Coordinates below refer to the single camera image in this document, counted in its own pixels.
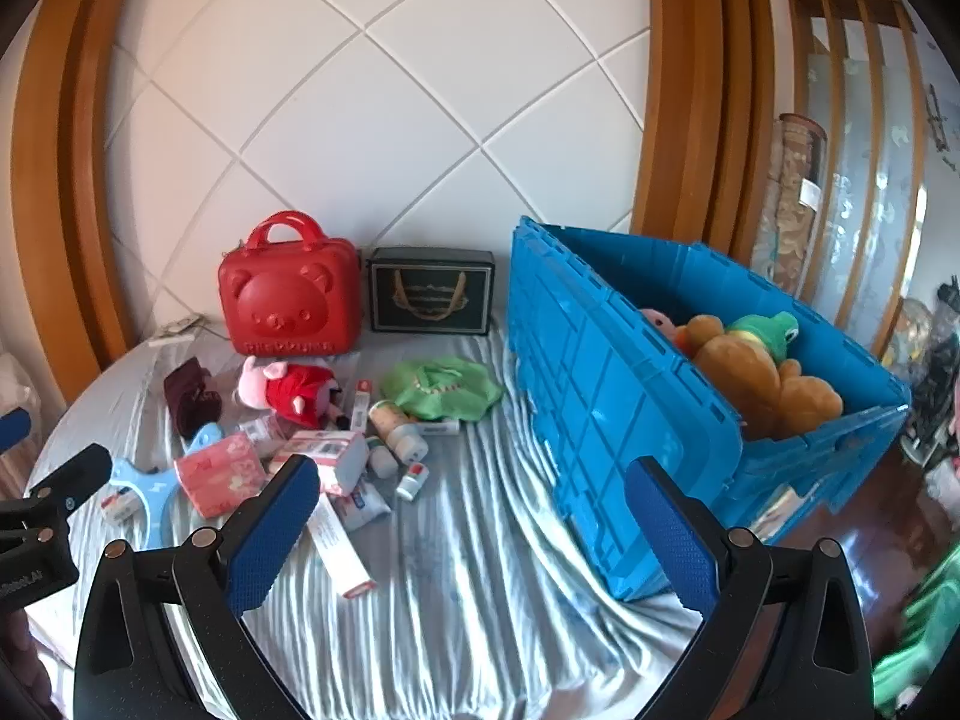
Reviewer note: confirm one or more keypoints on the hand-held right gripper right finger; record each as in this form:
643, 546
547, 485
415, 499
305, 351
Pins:
675, 540

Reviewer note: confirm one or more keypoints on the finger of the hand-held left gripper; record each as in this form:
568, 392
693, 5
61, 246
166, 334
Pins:
75, 476
13, 429

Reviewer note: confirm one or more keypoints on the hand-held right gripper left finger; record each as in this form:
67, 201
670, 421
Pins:
270, 532

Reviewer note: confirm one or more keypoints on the blue plastic crate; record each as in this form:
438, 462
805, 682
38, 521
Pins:
600, 405

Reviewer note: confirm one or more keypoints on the cream bottle white cap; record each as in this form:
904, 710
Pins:
397, 431

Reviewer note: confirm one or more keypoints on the small white red packet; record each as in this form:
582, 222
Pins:
120, 506

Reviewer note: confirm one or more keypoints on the long white red box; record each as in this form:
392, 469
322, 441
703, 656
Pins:
337, 547

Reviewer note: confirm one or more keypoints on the pink tissue pack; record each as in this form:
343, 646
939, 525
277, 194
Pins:
221, 474

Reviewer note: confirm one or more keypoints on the white medicine box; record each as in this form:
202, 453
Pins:
334, 457

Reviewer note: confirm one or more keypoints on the small white box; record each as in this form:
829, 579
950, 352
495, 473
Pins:
259, 431

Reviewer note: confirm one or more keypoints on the dark maroon pouch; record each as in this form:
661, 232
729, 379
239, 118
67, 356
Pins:
191, 397

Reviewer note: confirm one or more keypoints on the pink pig plush red dress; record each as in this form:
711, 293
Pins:
300, 390

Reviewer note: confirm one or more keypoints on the small white bottle red label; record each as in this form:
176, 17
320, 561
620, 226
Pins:
412, 481

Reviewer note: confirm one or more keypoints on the slim white box red end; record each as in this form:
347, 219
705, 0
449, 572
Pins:
361, 405

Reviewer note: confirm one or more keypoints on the brown teddy bear plush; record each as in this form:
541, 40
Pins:
750, 382

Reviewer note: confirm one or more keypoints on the white power strip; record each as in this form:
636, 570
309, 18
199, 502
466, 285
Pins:
176, 330

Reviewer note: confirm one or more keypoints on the striped grey bed sheet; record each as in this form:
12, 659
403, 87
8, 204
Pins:
487, 540

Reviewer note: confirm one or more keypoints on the flat white box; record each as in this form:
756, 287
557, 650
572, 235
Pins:
439, 427

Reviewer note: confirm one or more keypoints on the pink plush toy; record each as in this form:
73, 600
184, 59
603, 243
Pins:
656, 319

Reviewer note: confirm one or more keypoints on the green fleece cloth striped trim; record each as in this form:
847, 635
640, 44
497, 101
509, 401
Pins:
442, 390

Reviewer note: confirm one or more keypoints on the green frog plush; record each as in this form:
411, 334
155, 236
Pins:
765, 334

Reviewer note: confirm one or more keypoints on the red bear-face suitcase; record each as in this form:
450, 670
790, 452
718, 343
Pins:
289, 300

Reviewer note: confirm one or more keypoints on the green plastic stool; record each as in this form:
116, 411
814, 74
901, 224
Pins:
922, 637

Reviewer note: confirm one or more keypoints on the wooden headboard pillar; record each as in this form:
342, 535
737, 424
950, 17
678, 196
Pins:
67, 165
697, 90

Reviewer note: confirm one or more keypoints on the dark clutter pile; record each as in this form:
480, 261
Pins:
930, 375

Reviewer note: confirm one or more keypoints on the pale rolled mat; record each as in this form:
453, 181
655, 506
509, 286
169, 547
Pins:
763, 232

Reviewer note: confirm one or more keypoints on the patterned rolled carpet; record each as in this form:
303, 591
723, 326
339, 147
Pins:
795, 195

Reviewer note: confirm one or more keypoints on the wooden door frosted glass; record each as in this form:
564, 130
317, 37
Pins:
862, 165

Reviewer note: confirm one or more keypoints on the white quilted headboard panel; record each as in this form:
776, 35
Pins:
375, 90

